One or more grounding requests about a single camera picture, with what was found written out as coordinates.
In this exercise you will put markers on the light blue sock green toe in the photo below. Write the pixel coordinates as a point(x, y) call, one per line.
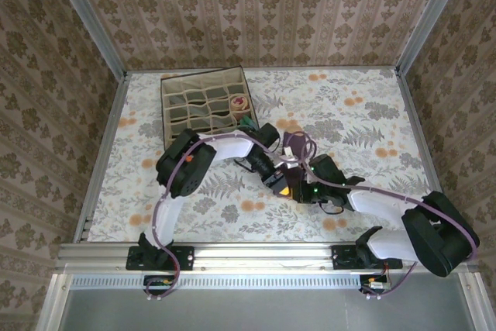
point(244, 118)
point(250, 125)

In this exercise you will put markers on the beige sock with red toe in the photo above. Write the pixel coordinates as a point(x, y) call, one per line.
point(238, 103)
point(242, 108)

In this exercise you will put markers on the dark fabric divider organizer box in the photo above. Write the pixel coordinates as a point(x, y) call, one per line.
point(201, 102)

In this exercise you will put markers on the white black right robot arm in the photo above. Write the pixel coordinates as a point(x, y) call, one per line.
point(438, 230)

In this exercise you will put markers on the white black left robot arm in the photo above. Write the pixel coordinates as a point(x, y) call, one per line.
point(186, 168)

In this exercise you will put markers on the floral printed tablecloth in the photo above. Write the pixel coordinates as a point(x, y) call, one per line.
point(348, 114)

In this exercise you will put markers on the black power connector box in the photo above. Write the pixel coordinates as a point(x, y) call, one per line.
point(159, 282)
point(374, 282)

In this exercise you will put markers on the grey metal panel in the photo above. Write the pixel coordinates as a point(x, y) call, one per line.
point(252, 311)

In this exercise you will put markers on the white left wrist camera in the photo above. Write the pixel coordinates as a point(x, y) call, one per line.
point(288, 162)

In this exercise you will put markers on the long aluminium mounting rail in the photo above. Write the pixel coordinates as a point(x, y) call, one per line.
point(263, 255)

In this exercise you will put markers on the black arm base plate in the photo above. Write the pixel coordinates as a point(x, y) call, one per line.
point(188, 257)
point(339, 259)

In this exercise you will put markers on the thin aluminium table edge rail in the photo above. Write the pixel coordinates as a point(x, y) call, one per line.
point(310, 68)

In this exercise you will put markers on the aluminium table side rail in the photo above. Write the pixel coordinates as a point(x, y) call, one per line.
point(426, 152)
point(102, 152)

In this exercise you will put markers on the aluminium frame post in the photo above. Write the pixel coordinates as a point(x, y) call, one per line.
point(430, 17)
point(87, 17)

